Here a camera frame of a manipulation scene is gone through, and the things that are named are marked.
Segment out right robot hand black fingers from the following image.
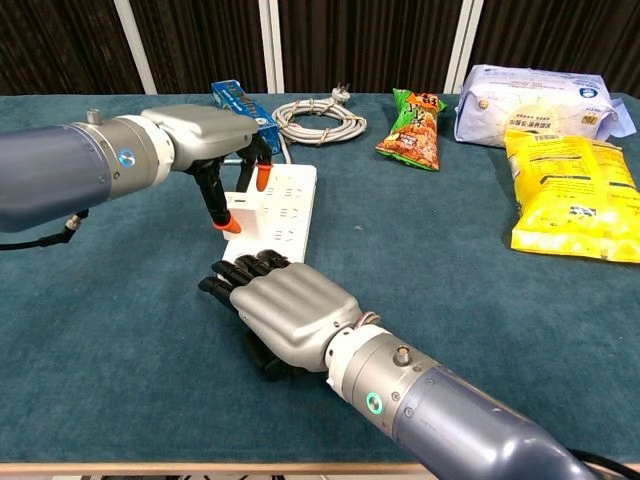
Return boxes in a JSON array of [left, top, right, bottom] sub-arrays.
[[197, 248, 365, 382]]

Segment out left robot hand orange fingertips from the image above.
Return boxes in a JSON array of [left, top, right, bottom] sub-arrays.
[[141, 103, 275, 236]]

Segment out light blue plastic pack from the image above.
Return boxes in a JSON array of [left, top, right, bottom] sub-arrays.
[[607, 96, 632, 141]]

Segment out long blue box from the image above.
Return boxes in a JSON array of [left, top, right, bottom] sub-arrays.
[[211, 78, 280, 156]]

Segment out yellow snack bag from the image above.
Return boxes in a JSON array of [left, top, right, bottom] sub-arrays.
[[503, 127, 640, 265]]

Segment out dark slatted partition panel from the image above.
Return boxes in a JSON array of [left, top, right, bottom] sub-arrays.
[[277, 0, 464, 95], [469, 0, 640, 99], [0, 0, 144, 96], [128, 0, 269, 95]]

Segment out white tissue pack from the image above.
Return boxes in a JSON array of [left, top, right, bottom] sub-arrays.
[[453, 63, 620, 150]]

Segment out green orange snack bag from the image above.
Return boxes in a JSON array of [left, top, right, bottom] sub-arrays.
[[374, 88, 448, 173]]

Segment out teal table mat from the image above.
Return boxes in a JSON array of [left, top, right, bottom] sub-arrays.
[[0, 92, 640, 464]]

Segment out white power strip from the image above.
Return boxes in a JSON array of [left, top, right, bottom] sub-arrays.
[[221, 163, 319, 266]]

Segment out white cable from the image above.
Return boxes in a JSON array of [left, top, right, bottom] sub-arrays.
[[271, 82, 369, 166]]

